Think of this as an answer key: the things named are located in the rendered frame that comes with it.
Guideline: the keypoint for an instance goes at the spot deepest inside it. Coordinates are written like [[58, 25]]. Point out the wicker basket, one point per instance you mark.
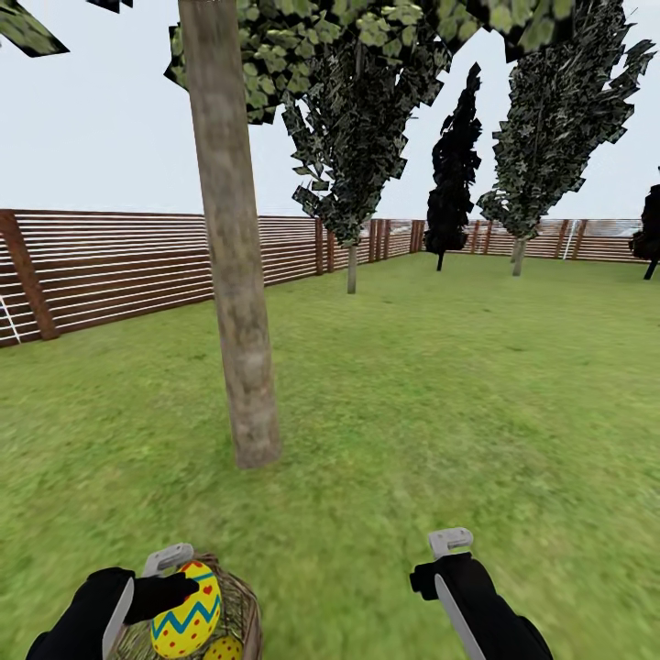
[[234, 591]]

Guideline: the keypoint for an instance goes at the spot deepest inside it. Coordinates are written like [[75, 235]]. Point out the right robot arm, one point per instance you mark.
[[484, 622]]

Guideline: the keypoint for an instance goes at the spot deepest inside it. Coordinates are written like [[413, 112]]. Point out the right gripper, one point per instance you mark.
[[423, 579]]

